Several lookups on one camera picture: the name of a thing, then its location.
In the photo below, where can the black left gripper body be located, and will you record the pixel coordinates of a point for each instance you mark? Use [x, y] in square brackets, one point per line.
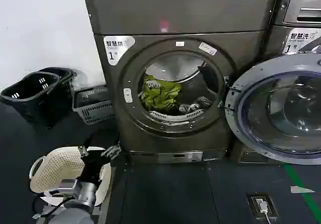
[94, 163]

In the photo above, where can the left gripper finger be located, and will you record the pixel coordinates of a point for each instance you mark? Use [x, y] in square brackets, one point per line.
[82, 150]
[111, 151]

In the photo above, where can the white perforated laundry basket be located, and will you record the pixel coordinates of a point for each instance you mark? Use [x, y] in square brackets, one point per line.
[60, 163]

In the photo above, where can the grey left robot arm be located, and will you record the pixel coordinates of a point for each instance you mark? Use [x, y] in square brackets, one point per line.
[75, 214]

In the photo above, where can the grey slotted plastic basket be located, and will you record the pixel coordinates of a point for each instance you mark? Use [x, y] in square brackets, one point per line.
[92, 111]

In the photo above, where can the black plastic laundry basket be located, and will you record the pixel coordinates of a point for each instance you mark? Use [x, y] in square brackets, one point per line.
[30, 101]
[66, 79]

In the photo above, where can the green garment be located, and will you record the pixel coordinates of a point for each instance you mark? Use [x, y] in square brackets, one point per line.
[160, 93]

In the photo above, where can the dark grey garment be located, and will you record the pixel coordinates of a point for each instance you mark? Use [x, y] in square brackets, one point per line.
[198, 103]

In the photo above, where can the round glass dryer door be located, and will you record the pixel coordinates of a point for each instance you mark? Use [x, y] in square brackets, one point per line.
[240, 123]

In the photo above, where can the grey front-loading dryer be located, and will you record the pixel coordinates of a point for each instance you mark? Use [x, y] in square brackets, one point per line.
[175, 13]

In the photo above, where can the floor power socket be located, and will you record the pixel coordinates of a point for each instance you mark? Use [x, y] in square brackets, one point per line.
[272, 204]

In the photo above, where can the white paper scrap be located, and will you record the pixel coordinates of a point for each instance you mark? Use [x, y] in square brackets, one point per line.
[301, 189]

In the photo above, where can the green floor tape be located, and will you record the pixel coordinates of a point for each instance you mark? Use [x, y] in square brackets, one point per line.
[304, 194]

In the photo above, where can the grey washing machine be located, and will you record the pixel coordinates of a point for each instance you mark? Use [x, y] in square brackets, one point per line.
[278, 38]

